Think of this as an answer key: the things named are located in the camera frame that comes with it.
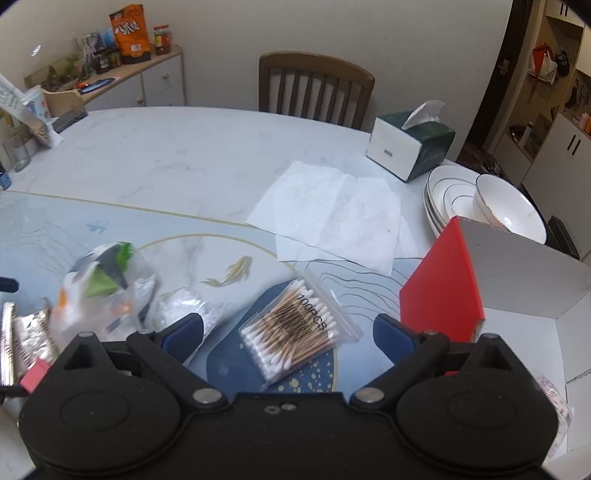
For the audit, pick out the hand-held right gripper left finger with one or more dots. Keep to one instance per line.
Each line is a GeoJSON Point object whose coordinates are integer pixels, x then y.
{"type": "Point", "coordinates": [184, 333]}

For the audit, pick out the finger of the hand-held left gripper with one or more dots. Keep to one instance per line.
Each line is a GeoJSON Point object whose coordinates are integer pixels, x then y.
{"type": "Point", "coordinates": [8, 284]}

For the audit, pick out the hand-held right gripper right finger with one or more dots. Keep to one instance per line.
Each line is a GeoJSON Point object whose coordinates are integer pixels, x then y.
{"type": "Point", "coordinates": [392, 333]}

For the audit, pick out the clear bag of white cotton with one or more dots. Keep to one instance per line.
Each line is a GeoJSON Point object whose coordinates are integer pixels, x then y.
{"type": "Point", "coordinates": [184, 302]}

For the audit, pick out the silver foil packet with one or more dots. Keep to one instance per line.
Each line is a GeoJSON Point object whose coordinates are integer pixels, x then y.
{"type": "Point", "coordinates": [6, 341]}
{"type": "Point", "coordinates": [34, 337]}

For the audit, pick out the white grey green tissue packet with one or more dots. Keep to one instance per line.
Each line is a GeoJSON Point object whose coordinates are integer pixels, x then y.
{"type": "Point", "coordinates": [101, 279]}

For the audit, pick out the bag of cotton swabs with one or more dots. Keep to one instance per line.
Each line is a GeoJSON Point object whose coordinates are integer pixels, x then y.
{"type": "Point", "coordinates": [291, 327]}

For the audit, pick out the red and white cardboard box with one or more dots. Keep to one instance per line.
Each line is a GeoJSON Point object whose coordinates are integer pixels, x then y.
{"type": "Point", "coordinates": [521, 277]}

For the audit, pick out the pink patterned packet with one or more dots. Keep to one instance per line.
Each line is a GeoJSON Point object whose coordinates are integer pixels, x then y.
{"type": "Point", "coordinates": [554, 406]}

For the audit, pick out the blue printed table mat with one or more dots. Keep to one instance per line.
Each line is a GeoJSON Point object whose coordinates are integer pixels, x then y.
{"type": "Point", "coordinates": [69, 217]}

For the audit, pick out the small red packet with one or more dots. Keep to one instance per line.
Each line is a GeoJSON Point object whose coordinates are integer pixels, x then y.
{"type": "Point", "coordinates": [36, 374]}

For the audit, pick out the white paper napkin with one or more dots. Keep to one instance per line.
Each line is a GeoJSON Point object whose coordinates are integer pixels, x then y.
{"type": "Point", "coordinates": [332, 207]}
{"type": "Point", "coordinates": [411, 240]}

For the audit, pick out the stack of white plates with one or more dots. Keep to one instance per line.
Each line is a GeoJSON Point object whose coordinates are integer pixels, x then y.
{"type": "Point", "coordinates": [436, 217]}

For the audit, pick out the clear drinking glass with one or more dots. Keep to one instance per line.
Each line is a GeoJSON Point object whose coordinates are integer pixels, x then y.
{"type": "Point", "coordinates": [17, 154]}

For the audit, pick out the white deep plate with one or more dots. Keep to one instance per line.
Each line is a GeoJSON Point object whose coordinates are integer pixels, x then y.
{"type": "Point", "coordinates": [450, 187]}

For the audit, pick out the white printed bag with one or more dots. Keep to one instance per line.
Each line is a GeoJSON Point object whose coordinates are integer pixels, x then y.
{"type": "Point", "coordinates": [27, 124]}

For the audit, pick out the white gold-rimmed bowl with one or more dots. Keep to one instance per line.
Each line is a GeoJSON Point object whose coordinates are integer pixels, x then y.
{"type": "Point", "coordinates": [508, 207]}

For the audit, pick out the patterned paper cup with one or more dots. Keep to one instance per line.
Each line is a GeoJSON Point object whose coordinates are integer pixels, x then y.
{"type": "Point", "coordinates": [36, 105]}

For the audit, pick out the wooden tray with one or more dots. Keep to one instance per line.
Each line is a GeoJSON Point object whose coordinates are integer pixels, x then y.
{"type": "Point", "coordinates": [62, 102]}

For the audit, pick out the green and white tissue box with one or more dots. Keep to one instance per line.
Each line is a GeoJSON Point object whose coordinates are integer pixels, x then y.
{"type": "Point", "coordinates": [429, 143]}

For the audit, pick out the black shoe rack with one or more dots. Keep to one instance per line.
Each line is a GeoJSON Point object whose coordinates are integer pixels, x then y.
{"type": "Point", "coordinates": [563, 237]}

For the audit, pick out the glass plant terrarium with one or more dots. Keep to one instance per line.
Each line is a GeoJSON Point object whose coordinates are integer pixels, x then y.
{"type": "Point", "coordinates": [57, 74]}

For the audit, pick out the dark jar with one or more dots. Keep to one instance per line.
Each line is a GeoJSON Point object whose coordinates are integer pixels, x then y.
{"type": "Point", "coordinates": [107, 62]}

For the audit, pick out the standing photo cards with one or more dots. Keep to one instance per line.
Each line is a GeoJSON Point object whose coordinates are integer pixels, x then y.
{"type": "Point", "coordinates": [92, 44]}

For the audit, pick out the white wooden sideboard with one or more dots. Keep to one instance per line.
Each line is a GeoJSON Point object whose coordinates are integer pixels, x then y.
{"type": "Point", "coordinates": [161, 78]}

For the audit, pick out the orange snack bag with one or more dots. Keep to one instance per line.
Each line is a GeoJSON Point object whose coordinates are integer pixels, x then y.
{"type": "Point", "coordinates": [131, 34]}

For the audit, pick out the brown wooden chair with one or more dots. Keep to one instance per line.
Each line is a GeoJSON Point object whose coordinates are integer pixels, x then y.
{"type": "Point", "coordinates": [318, 62]}

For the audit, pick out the red and white bag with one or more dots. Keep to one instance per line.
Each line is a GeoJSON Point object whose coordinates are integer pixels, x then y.
{"type": "Point", "coordinates": [544, 62]}

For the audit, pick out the black bag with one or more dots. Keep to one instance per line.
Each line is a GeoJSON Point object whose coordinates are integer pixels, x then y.
{"type": "Point", "coordinates": [562, 63]}

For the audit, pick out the open shelf cabinet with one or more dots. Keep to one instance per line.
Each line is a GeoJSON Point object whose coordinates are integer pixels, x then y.
{"type": "Point", "coordinates": [561, 27]}

